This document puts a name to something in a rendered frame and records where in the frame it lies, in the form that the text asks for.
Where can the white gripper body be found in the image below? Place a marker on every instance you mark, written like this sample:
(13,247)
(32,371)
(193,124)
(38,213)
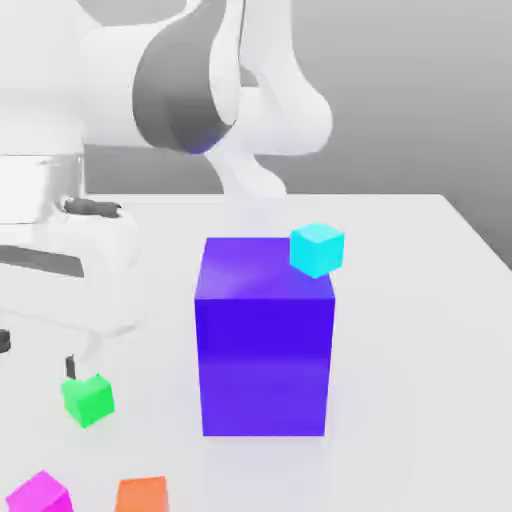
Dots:
(104,272)

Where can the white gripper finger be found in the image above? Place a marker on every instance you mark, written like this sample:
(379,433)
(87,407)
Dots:
(4,342)
(88,344)

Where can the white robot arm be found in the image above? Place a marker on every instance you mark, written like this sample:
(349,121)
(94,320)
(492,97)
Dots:
(112,80)

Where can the small green cube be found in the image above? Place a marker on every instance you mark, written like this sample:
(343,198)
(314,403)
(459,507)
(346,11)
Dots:
(88,400)

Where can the small magenta cube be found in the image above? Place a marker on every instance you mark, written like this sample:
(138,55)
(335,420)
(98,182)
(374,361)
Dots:
(38,494)

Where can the small orange cube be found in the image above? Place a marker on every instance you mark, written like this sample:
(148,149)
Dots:
(142,495)

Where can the small cyan cube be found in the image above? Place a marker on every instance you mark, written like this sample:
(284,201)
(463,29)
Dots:
(316,251)

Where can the large purple box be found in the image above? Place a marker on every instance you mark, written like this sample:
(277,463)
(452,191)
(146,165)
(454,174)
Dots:
(264,360)

